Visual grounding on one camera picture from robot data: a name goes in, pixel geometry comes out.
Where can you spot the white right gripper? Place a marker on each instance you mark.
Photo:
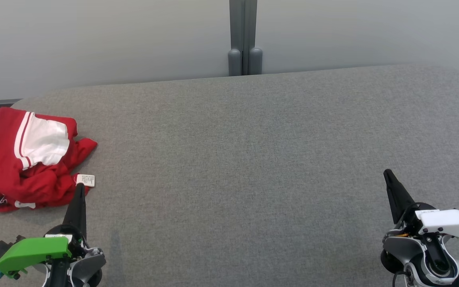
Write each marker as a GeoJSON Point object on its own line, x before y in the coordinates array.
{"type": "Point", "coordinates": [448, 223]}

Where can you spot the red basketball jersey white sleeves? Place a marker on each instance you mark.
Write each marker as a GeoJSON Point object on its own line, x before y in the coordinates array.
{"type": "Point", "coordinates": [2, 159]}

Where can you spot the red shorts white trim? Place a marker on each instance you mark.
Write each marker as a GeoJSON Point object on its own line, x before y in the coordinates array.
{"type": "Point", "coordinates": [2, 203]}

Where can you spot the grey double partition post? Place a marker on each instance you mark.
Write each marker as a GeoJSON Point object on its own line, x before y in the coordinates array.
{"type": "Point", "coordinates": [243, 40]}

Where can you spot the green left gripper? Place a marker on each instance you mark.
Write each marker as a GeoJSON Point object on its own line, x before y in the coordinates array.
{"type": "Point", "coordinates": [34, 251]}

